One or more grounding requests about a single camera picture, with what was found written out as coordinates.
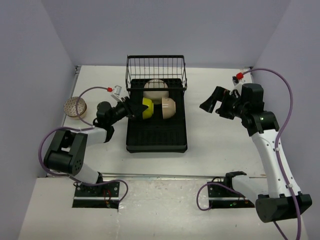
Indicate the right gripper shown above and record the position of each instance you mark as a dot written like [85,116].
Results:
[222,94]

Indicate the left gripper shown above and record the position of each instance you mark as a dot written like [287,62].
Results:
[131,109]

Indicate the yellow-green bowl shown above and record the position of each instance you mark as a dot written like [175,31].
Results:
[148,113]

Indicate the beige bowl with leaf print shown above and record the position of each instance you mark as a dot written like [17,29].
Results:
[168,106]

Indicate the beige floral bowl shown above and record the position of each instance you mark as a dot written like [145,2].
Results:
[82,114]

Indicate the blue patterned bowl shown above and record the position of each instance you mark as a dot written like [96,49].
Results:
[73,106]

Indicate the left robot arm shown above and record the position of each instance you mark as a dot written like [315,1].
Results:
[66,152]

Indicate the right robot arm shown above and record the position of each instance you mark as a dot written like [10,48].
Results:
[283,199]

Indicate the black dish rack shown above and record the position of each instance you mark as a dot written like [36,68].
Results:
[168,74]

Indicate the large cream bowl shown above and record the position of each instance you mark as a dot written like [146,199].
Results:
[152,91]

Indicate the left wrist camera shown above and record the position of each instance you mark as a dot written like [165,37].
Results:
[115,92]

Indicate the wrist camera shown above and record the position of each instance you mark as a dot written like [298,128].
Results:
[238,81]
[115,92]

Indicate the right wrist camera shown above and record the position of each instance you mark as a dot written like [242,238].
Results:
[238,81]

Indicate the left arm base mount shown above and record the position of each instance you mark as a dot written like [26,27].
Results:
[97,197]

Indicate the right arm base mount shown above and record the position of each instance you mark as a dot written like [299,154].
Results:
[221,198]

